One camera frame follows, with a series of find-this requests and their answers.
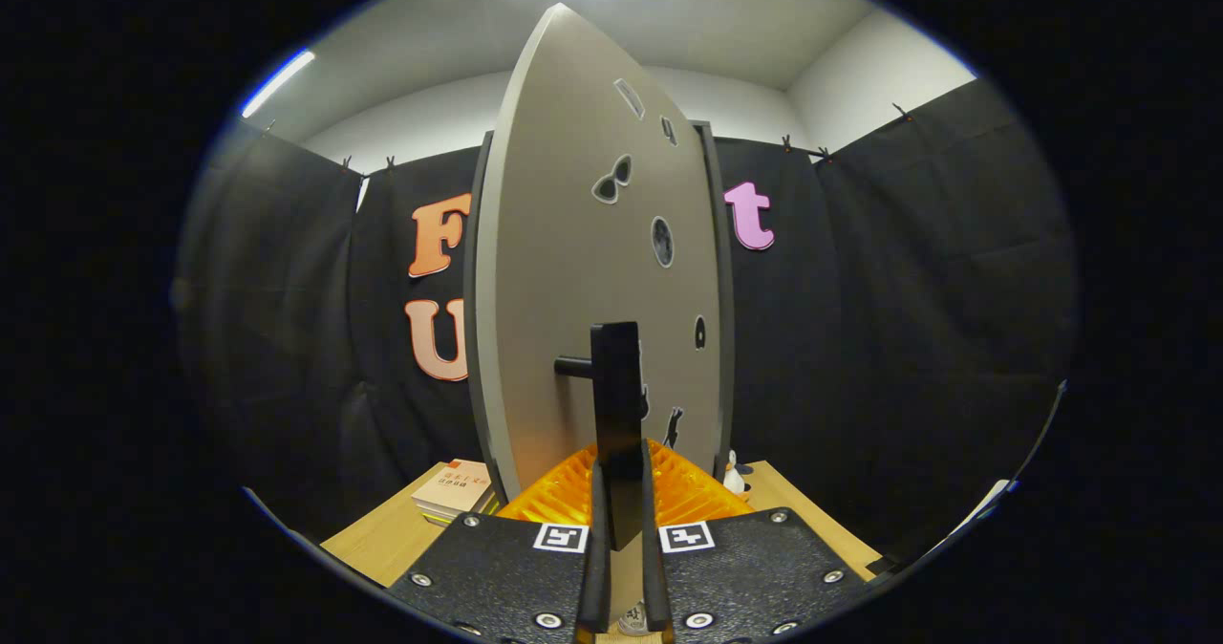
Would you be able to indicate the black backdrop cloth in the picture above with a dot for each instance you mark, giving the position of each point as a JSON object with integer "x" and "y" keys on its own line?
{"x": 908, "y": 338}

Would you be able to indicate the beige shoe cabinet door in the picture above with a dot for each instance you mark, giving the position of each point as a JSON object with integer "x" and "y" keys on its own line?
{"x": 564, "y": 243}

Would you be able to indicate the white canvas shoe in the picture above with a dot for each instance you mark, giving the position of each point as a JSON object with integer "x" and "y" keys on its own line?
{"x": 632, "y": 620}

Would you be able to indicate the small penguin figurine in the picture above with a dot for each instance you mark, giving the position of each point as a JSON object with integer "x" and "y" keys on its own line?
{"x": 734, "y": 477}

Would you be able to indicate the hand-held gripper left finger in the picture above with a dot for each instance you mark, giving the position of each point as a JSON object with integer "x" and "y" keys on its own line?
{"x": 597, "y": 577}

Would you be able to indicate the dark grey shoe cabinet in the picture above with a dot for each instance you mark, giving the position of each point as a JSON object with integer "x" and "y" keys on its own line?
{"x": 723, "y": 290}

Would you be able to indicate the ceiling light strip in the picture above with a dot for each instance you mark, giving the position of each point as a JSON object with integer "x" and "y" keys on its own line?
{"x": 277, "y": 82}

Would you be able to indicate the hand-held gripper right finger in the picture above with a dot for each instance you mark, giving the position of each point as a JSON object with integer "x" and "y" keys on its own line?
{"x": 654, "y": 577}

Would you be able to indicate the stack of books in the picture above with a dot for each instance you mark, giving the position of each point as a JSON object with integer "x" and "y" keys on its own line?
{"x": 454, "y": 491}

